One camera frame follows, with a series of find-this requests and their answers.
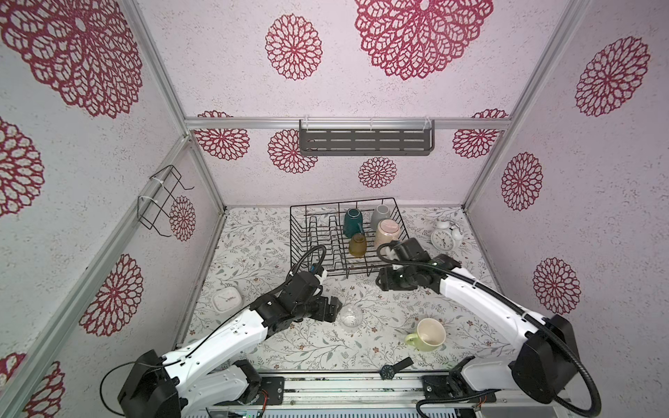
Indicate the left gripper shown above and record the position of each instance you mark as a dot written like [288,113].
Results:
[333,311]

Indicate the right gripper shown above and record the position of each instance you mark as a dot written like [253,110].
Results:
[400,256]

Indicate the pink tall mug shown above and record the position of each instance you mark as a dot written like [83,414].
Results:
[387,231]

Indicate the clear glass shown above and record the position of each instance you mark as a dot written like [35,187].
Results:
[351,317]

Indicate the amber textured glass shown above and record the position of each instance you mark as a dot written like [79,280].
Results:
[358,245]

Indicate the grey mug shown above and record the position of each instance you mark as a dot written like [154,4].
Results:
[379,214]

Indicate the light green mug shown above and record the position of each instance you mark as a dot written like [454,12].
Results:
[429,336]

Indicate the black wire dish rack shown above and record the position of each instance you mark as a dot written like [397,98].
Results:
[323,224]

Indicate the teal mug cream inside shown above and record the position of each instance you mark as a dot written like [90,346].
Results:
[353,223]

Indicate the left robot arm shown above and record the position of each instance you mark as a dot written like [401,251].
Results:
[209,371]

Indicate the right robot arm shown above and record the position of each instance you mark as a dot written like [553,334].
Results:
[545,355]

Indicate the white twin-bell alarm clock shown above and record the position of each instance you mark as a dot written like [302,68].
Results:
[447,236]

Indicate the white square clock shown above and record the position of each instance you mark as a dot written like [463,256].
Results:
[227,301]

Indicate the black wristwatch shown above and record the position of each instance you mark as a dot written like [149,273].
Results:
[389,371]

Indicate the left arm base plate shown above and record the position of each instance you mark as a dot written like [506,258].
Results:
[271,391]

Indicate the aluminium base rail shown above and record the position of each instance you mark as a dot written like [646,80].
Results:
[353,390]

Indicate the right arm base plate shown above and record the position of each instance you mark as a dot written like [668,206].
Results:
[451,387]

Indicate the grey wall shelf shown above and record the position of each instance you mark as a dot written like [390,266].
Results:
[369,142]

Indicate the black wire wall basket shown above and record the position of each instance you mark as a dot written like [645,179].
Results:
[149,208]

